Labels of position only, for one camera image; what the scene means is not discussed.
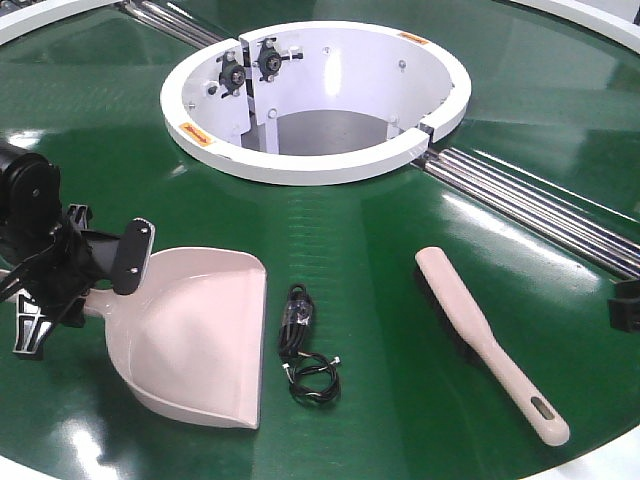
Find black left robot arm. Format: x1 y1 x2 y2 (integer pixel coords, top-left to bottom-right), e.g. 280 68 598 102
1 142 154 360

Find pink plastic dustpan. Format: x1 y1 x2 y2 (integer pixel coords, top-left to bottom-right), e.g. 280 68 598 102
85 247 267 429

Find black bearing right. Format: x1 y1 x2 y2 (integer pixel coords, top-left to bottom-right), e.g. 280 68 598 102
252 37 304 83

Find chrome rollers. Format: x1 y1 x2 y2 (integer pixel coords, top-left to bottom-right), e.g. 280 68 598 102
413 148 639 279
118 1 225 49

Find orange warning label rear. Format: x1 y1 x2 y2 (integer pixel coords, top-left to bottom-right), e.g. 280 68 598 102
398 31 429 45

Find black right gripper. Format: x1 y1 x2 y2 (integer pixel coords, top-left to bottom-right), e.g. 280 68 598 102
608 279 639 333

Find white inner conveyor ring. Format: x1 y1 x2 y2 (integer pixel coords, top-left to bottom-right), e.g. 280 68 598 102
159 20 473 187

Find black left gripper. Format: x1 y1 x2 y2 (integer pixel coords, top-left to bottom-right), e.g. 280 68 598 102
1 204 155 360

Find black bearing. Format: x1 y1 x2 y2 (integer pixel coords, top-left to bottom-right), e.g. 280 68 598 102
252 37 304 83
216 51 246 98

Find white rim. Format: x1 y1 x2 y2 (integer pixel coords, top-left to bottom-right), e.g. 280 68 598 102
513 0 639 54
0 0 116 45

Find white outer rim left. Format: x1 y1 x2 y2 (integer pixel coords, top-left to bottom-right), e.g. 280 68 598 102
0 0 116 45

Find pink hand brush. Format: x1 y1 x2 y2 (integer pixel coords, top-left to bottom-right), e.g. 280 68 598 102
415 246 571 447

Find chrome rollers right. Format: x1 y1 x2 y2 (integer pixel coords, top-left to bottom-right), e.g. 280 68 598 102
413 148 639 279

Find black bearing left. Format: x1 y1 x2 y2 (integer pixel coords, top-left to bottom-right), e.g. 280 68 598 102
216 51 246 98

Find orange warning label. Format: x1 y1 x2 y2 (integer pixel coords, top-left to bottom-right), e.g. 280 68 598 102
398 31 429 45
179 122 213 147

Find orange warning label front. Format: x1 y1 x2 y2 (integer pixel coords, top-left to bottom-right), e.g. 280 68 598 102
179 122 213 147

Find black cable bundle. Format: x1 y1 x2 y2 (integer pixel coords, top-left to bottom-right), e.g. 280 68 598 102
277 282 343 408

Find chrome rollers top left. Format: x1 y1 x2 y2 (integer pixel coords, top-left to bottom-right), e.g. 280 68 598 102
118 1 225 49

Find white outer rim right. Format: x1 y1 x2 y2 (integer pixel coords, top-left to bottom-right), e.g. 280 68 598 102
513 0 639 54

